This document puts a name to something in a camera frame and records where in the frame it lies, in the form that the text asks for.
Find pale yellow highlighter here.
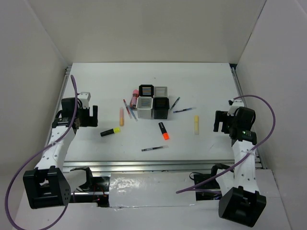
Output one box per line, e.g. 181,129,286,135
194,115,199,135

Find yellow black highlighter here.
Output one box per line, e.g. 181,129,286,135
100,127,120,137

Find pale orange highlighter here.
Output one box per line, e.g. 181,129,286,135
119,107,124,127

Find orange black highlighter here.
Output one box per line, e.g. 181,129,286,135
158,122,169,140

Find black pen refill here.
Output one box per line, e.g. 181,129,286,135
141,145,168,152

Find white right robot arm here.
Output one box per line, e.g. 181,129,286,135
209,106,266,228

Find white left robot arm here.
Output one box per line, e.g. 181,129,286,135
23,92,98,209

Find blue pen refill right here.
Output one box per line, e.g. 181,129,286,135
173,107,196,114

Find blue pen refill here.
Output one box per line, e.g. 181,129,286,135
173,107,196,114
128,106,138,122

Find red pen refill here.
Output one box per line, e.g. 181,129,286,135
123,99,132,119

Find green pen refill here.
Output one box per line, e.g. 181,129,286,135
170,97,180,110

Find blue pen refill left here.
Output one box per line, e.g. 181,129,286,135
128,106,138,122

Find black front-right container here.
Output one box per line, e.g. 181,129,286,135
153,97,170,120

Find white front-left container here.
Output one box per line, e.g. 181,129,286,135
136,96,153,119

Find black back-left container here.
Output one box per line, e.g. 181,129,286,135
139,84,154,98

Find grey back-right container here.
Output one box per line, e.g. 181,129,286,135
154,86,168,98

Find white foil cover board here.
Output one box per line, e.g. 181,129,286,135
109,172,196,207

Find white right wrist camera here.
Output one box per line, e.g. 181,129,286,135
227,99,245,116

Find aluminium front rail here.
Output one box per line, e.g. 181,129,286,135
63,160,234,174

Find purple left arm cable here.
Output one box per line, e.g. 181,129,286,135
4,75,79,228

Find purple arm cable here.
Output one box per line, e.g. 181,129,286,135
176,95,276,194
4,75,79,228

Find aluminium left rail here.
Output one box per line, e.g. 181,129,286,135
47,64,72,144

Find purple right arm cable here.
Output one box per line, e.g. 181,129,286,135
176,95,276,194

